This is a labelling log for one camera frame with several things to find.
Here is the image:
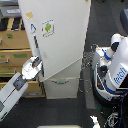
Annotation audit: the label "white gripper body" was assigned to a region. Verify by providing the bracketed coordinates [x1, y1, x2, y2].
[22, 63, 41, 81]

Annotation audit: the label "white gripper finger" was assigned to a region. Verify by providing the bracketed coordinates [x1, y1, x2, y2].
[37, 66, 44, 80]
[30, 56, 41, 65]

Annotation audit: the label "white fridge door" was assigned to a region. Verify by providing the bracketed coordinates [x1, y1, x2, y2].
[17, 0, 92, 83]

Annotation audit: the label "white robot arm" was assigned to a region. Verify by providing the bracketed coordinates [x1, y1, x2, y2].
[0, 56, 43, 122]

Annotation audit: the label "wooden drawer cabinet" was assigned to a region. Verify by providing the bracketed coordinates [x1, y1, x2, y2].
[0, 17, 47, 99]

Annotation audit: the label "white refrigerator body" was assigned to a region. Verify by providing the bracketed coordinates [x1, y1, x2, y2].
[40, 58, 82, 99]

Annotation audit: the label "green android sticker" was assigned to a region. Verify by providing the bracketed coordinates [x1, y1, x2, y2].
[42, 20, 54, 37]

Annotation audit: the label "grey box on cabinet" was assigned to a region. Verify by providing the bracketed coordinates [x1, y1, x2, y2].
[0, 6, 22, 17]

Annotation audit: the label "white blue robot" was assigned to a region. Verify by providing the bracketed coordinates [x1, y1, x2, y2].
[92, 33, 128, 106]

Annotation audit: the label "lower fridge drawer handle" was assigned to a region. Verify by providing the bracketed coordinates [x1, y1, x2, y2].
[52, 80, 69, 84]

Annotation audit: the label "tangled cables on floor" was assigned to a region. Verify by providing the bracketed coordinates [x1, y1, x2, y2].
[77, 43, 100, 94]

